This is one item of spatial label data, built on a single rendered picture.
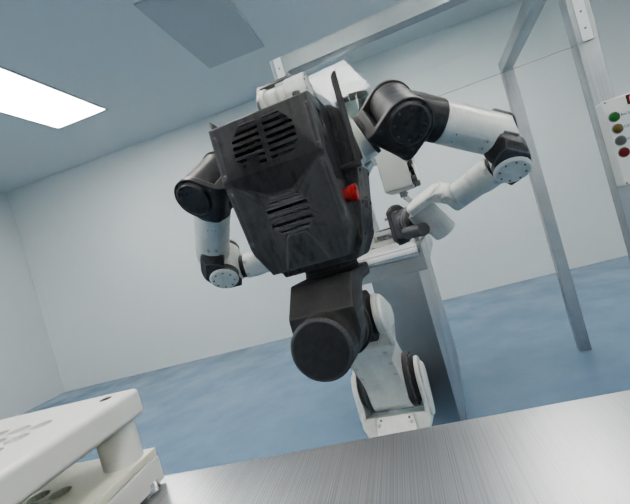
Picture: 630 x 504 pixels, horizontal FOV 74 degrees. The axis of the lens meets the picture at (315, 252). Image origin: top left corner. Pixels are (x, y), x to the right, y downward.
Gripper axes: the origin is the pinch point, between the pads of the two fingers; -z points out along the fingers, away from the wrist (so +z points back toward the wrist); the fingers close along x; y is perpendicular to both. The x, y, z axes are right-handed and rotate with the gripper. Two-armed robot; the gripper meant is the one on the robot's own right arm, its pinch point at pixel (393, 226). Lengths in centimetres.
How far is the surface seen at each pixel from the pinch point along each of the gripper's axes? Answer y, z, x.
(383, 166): 12.2, -19.7, -22.4
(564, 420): -42, 103, 13
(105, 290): -198, -490, -24
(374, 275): 1.2, -31.1, 16.6
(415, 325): 14, -35, 42
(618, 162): 64, 26, 0
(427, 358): 15, -35, 56
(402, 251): 11.2, -22.1, 10.2
